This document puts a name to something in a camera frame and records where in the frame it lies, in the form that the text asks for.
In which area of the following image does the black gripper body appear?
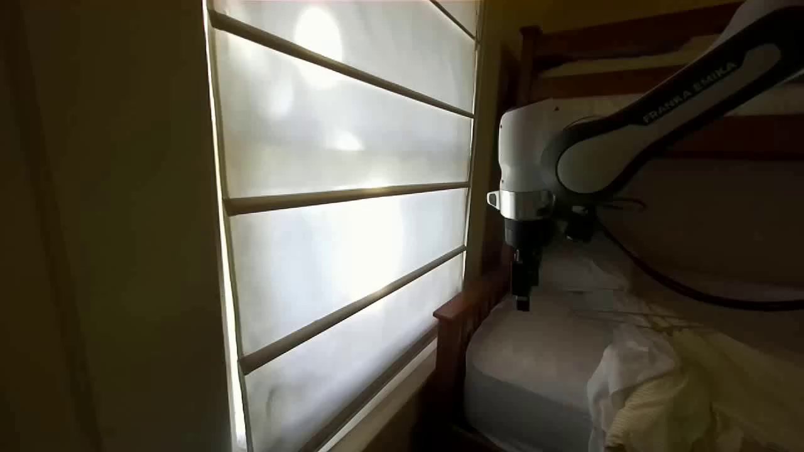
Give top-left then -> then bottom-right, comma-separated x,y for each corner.
503,210 -> 559,265

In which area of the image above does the white pillow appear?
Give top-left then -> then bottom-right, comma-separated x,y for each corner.
535,237 -> 643,295

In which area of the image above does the mattress with white sheet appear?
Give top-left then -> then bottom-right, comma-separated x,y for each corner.
461,278 -> 699,452

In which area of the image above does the white roman window blind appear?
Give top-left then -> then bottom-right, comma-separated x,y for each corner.
200,0 -> 485,452

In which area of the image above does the crumpled cream blanket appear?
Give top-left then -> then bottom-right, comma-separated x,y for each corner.
584,315 -> 804,452

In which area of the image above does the dark wooden bunk bed frame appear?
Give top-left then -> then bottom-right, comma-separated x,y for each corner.
427,0 -> 804,452

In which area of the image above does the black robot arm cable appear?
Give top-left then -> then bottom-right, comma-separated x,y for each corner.
596,193 -> 804,314

